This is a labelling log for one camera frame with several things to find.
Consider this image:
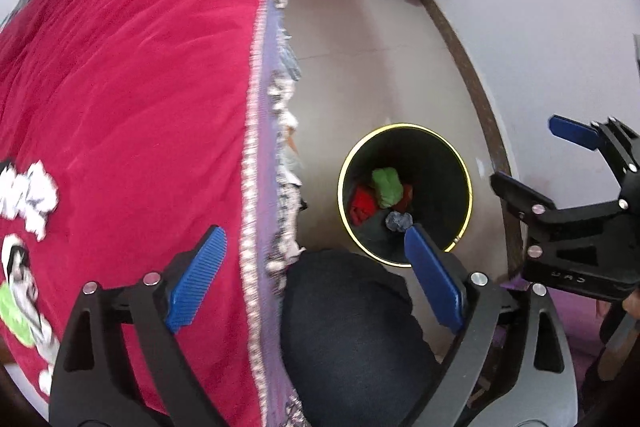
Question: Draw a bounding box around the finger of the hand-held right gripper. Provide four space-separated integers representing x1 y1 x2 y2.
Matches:
490 172 629 249
548 114 640 204

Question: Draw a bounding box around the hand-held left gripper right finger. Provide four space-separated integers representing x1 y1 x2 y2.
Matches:
404 225 581 427

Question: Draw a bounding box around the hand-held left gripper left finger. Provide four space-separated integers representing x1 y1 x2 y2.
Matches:
49 225 228 427

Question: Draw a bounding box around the small grey paper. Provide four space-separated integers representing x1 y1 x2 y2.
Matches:
385 211 414 234

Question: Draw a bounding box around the black bin with gold rim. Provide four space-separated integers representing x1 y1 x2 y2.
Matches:
337 123 473 267

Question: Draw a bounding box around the white sock with black mark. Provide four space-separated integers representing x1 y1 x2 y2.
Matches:
0 234 40 308

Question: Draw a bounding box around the large white paper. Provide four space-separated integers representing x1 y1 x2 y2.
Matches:
0 159 61 242

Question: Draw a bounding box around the lime green item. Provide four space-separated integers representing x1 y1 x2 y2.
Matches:
0 282 36 348

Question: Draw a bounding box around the person's right hand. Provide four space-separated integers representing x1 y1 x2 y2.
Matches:
601 313 640 382

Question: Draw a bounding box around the purple curtain with fringe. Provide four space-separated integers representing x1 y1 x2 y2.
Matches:
502 279 608 388

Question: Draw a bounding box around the red crumpled paper ball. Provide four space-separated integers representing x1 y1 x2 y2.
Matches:
349 184 414 228

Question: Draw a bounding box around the green crumpled paper ball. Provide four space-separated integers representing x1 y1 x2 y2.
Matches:
371 168 405 209

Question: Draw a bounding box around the brown baseboard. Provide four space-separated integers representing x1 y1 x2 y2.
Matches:
410 0 526 280

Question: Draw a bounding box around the person's leg in dark trousers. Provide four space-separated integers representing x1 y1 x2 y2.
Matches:
280 249 451 427

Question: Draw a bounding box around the red velvet bed cover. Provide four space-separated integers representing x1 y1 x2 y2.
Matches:
0 0 267 414

